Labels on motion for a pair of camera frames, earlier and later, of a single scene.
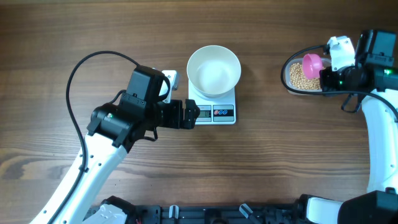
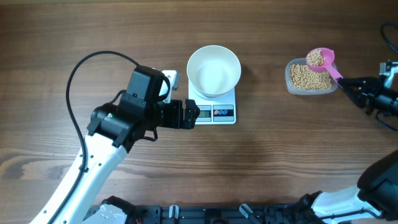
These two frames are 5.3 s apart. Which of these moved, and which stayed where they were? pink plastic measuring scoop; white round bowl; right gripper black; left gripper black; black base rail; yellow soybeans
Moved: right gripper black; pink plastic measuring scoop
Stayed: left gripper black; yellow soybeans; black base rail; white round bowl
